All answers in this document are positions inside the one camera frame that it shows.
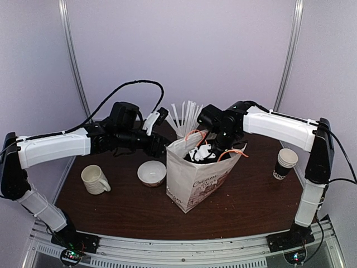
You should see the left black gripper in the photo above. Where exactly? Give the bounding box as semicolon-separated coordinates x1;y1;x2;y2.
117;127;177;158

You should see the white paper takeout bag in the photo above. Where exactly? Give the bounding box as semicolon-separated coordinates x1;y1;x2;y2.
166;130;247;213

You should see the stack of paper cups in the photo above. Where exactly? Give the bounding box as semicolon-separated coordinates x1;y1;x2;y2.
273;148;298;180

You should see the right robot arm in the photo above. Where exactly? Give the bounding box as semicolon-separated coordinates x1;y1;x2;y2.
197;101;334;247

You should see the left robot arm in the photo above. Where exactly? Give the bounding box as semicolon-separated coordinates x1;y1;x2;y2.
1;102;170;248

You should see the white ceramic bowl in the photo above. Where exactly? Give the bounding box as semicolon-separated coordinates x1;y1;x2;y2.
137;160;167;187

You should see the wrapped white straws bundle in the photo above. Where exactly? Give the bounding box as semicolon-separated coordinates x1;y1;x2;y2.
166;100;203;139

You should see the cream ceramic mug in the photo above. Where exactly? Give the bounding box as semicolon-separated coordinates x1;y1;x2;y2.
81;165;111;195

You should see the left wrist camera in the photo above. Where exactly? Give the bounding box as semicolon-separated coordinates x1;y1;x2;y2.
142;107;169;136

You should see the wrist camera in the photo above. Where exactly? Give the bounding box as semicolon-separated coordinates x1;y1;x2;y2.
142;107;169;136
184;144;216;164

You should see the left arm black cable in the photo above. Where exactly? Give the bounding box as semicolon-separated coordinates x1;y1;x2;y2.
0;79;165;157

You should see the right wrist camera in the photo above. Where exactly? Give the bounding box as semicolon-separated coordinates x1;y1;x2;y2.
184;144;216;164

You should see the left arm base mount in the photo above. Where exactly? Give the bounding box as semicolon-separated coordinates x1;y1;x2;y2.
51;231;100;267

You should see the left aluminium corner post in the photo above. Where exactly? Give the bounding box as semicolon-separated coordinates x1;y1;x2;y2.
58;0;90;118

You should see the aluminium corner post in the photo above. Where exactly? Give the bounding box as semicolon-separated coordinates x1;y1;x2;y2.
58;0;90;118
273;0;304;112

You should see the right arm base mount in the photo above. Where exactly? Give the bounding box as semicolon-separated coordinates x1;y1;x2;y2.
267;223;315;265

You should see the right aluminium corner post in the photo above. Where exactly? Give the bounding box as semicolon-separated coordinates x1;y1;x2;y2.
273;0;304;112

